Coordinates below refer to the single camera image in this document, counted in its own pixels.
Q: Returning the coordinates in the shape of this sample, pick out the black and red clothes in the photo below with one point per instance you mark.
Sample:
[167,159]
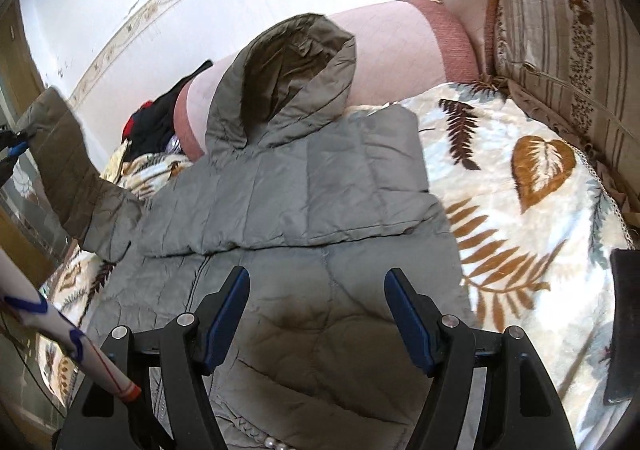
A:
[150,130]

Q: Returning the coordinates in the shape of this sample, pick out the black phone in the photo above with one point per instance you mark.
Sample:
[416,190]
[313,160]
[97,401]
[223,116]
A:
[625,330]

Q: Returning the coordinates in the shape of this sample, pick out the grey hooded puffer jacket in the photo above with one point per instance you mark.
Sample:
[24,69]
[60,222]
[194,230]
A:
[300,180]

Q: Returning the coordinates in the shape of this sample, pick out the white tube with blue marks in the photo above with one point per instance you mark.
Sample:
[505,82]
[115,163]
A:
[30,300]

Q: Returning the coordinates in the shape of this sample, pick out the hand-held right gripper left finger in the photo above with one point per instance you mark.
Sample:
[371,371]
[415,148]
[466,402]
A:
[227,320]

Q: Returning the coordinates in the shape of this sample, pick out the striped floral cushion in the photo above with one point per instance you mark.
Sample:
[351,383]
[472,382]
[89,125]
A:
[575,55]

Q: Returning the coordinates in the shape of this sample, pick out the leaf print fleece blanket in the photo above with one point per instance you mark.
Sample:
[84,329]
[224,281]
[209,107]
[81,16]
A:
[525,230]

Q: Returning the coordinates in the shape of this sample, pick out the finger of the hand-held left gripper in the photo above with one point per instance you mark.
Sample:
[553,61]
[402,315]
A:
[17,149]

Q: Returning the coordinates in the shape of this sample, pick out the wooden glass door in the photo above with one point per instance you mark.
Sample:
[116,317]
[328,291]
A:
[20,60]

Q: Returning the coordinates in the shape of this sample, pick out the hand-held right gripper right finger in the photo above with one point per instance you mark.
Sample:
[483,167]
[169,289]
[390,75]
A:
[406,325]

